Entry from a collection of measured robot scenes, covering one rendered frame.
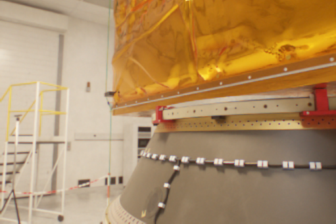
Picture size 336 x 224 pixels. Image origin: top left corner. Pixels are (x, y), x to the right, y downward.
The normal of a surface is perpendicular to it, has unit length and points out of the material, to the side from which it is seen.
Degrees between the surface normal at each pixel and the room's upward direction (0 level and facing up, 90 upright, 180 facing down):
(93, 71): 90
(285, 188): 62
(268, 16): 90
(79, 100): 90
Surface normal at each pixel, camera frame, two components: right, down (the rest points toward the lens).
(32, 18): 0.58, -0.11
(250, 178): -0.45, -0.57
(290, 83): -0.83, -0.07
